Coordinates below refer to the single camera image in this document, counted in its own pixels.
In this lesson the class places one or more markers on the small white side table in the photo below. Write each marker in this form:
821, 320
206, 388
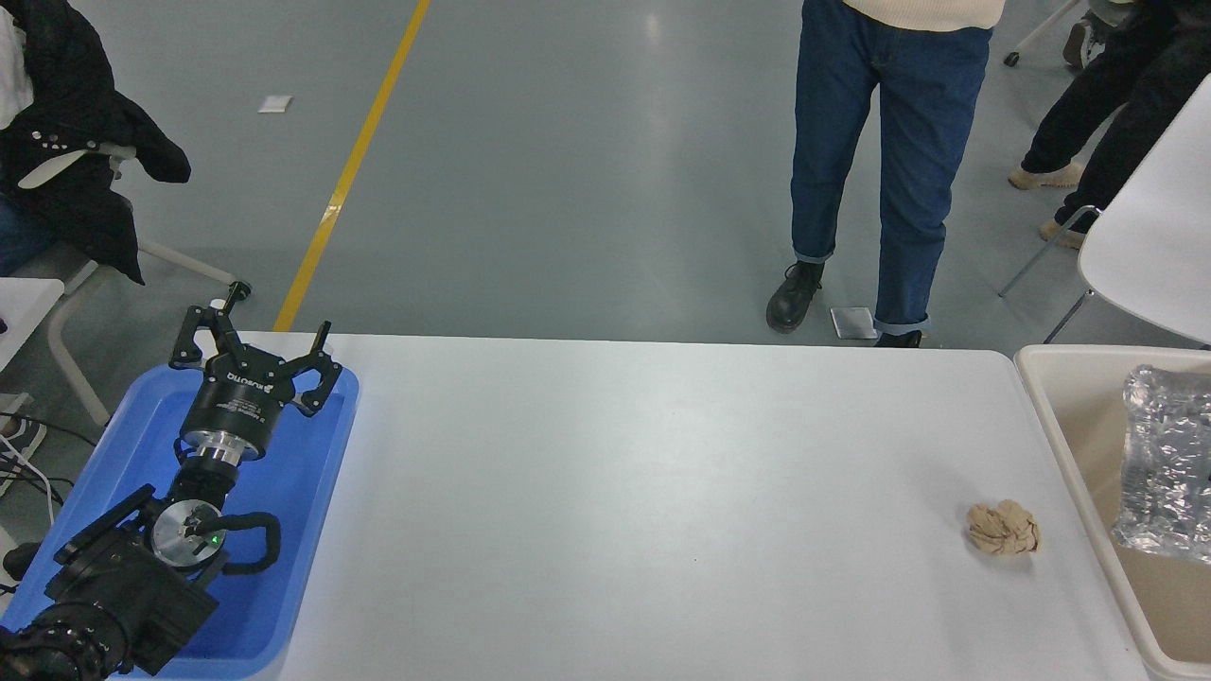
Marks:
24, 307

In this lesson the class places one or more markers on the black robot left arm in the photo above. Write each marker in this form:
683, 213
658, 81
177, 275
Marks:
114, 586

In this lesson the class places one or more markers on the white swivel chair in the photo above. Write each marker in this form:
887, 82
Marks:
66, 312

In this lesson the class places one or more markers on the chair leg with caster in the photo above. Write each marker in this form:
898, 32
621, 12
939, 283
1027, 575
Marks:
1036, 33

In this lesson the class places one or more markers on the white shell chair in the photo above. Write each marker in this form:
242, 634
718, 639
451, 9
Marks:
1159, 236

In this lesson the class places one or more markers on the foil plate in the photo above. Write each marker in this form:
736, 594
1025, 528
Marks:
1173, 454

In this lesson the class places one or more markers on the standing person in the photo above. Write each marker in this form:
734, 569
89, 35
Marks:
899, 142

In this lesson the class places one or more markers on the large pale bin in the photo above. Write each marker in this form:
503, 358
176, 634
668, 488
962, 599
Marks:
1079, 426

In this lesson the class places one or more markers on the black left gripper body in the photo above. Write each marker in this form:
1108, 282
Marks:
231, 397

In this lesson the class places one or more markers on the crumpled tan paper ball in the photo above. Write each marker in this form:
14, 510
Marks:
1003, 528

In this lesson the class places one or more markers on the small grey floor plate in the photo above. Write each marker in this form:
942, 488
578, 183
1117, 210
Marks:
853, 323

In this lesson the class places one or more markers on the blue plastic tray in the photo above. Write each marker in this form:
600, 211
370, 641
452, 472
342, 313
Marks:
303, 492

